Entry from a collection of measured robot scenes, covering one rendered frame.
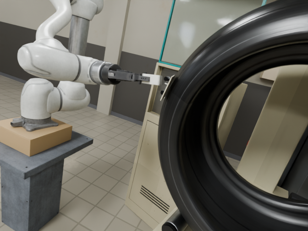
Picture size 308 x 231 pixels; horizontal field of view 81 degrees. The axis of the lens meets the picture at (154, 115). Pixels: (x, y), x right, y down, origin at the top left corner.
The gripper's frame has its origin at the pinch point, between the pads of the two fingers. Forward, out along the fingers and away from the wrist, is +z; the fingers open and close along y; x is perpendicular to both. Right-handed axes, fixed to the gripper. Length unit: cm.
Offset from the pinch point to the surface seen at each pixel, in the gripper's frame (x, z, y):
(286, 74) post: -6.4, 33.1, 25.1
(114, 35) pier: -66, -244, 193
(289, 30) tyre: -9.7, 33.0, -11.7
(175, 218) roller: 33.0, 19.1, -8.9
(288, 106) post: 3.2, 35.8, 25.1
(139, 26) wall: -86, -203, 214
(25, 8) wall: -116, -472, 130
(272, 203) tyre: 32, 38, 15
